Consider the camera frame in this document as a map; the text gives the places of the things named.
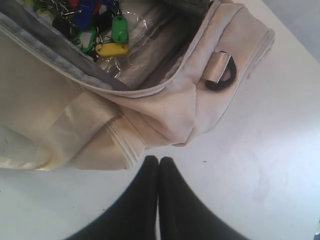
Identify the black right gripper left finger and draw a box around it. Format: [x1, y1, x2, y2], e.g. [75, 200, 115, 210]
[68, 155, 159, 240]

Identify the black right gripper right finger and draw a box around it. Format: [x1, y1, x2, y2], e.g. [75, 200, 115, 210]
[158, 157, 246, 240]

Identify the cream fabric duffel bag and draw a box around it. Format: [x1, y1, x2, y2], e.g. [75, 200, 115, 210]
[0, 0, 275, 171]

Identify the colourful key tag bunch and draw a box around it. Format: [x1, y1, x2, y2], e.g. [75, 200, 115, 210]
[24, 0, 129, 61]

